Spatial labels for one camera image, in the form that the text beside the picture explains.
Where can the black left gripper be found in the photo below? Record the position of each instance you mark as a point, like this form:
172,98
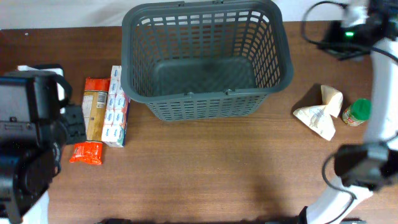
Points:
76,116

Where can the green lid jar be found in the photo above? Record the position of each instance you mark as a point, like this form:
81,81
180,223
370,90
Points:
357,113

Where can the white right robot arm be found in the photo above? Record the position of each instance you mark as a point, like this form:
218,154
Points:
356,171

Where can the grey plastic basket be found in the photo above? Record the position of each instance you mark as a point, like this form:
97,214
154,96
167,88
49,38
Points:
202,60

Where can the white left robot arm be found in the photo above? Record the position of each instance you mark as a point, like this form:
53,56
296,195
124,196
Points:
37,121

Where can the cream crumpled paper bag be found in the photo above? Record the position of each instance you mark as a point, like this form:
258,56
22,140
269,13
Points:
318,118

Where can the tissue pack multipack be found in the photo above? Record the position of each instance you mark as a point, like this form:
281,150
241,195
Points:
117,107

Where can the orange spaghetti packet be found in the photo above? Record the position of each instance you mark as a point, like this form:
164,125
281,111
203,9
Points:
94,110

